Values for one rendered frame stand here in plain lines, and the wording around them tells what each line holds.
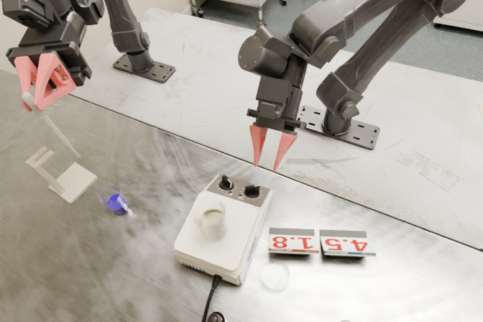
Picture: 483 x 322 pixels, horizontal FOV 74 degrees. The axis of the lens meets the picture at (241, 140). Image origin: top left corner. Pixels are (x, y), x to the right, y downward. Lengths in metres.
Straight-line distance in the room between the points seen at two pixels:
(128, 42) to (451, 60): 2.24
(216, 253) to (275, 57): 0.34
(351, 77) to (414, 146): 0.25
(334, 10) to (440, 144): 0.45
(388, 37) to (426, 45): 2.08
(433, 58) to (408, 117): 1.78
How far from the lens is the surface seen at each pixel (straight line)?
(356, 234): 0.69
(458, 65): 2.68
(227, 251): 0.57
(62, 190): 0.83
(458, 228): 0.77
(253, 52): 0.51
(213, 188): 0.66
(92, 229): 0.77
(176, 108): 0.90
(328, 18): 0.55
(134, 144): 0.85
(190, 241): 0.59
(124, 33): 0.93
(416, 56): 2.64
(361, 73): 0.69
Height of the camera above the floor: 1.53
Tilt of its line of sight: 53 degrees down
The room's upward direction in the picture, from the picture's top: 7 degrees counter-clockwise
